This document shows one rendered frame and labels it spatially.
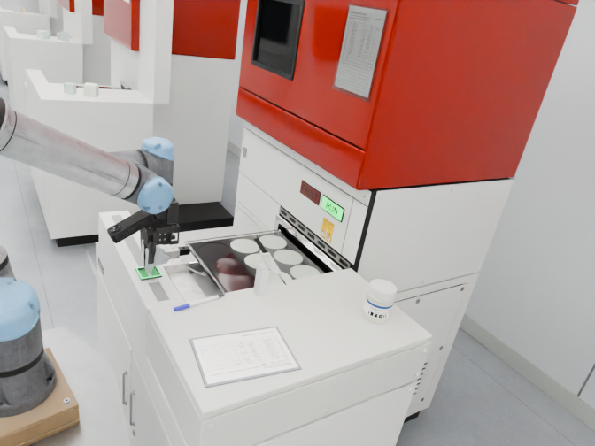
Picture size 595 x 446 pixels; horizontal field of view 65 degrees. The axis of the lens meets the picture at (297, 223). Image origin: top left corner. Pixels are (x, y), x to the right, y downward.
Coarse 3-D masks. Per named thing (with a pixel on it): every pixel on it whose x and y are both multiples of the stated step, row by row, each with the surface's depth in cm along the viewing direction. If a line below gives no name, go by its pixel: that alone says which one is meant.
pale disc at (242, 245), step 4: (236, 240) 163; (240, 240) 164; (244, 240) 164; (248, 240) 165; (232, 244) 160; (236, 244) 161; (240, 244) 161; (244, 244) 162; (248, 244) 162; (252, 244) 162; (256, 244) 163; (236, 248) 158; (240, 248) 159; (244, 248) 159; (248, 248) 160; (252, 248) 160; (256, 248) 161; (244, 252) 157; (248, 252) 157; (252, 252) 157
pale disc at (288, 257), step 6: (276, 252) 160; (282, 252) 161; (288, 252) 161; (294, 252) 162; (276, 258) 156; (282, 258) 157; (288, 258) 157; (294, 258) 158; (300, 258) 159; (288, 264) 154; (294, 264) 155
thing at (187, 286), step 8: (184, 272) 144; (176, 280) 139; (184, 280) 140; (192, 280) 141; (184, 288) 136; (192, 288) 137; (200, 288) 137; (184, 296) 132; (192, 296) 133; (200, 296) 134
